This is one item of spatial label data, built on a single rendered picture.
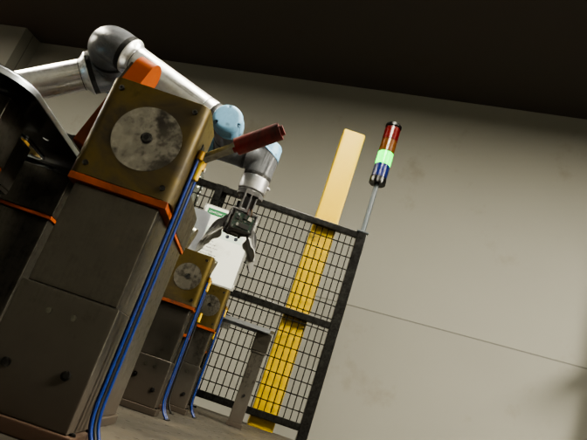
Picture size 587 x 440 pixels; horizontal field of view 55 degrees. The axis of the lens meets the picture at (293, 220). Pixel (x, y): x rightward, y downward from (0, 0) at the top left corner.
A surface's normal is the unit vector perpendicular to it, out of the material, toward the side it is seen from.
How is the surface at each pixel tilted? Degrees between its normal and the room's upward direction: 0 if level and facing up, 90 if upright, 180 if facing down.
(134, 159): 90
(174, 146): 90
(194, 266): 90
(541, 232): 90
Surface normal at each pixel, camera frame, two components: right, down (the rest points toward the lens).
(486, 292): -0.22, -0.38
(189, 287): 0.09, -0.29
